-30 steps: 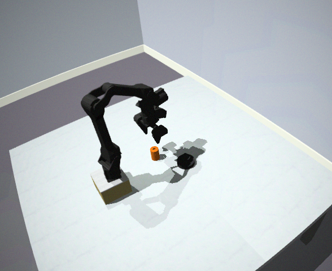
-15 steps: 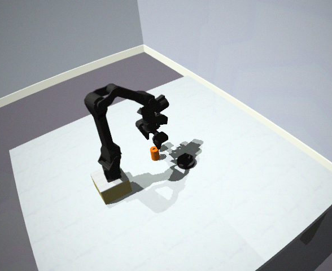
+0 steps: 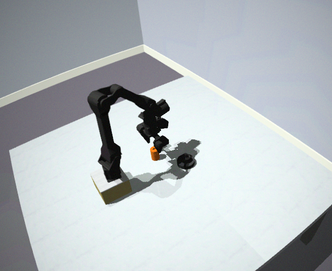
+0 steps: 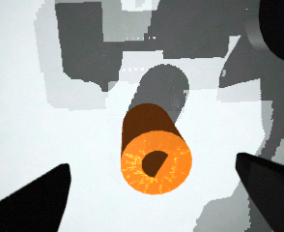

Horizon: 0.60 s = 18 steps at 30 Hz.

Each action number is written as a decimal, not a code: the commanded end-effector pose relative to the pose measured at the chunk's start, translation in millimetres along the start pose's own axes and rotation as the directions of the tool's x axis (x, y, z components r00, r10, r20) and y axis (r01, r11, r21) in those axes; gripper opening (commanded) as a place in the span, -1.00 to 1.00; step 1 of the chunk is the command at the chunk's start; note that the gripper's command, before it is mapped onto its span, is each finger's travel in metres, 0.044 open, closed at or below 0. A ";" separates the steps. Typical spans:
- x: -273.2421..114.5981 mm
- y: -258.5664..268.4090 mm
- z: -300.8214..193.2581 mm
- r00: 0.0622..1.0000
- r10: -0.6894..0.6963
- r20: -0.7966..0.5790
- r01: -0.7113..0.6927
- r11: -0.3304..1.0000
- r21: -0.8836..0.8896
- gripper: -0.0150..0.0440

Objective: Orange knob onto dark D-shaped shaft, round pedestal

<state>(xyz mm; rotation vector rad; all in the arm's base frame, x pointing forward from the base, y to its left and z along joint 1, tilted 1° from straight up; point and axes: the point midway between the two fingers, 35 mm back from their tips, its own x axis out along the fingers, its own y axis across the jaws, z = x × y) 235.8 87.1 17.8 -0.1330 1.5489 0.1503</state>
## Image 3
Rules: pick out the orange knob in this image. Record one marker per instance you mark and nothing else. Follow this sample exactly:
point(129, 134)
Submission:
point(154, 154)

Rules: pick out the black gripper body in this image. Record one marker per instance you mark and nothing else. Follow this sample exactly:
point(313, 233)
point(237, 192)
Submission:
point(152, 131)

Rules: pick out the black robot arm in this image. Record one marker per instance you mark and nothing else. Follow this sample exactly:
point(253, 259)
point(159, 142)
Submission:
point(100, 104)

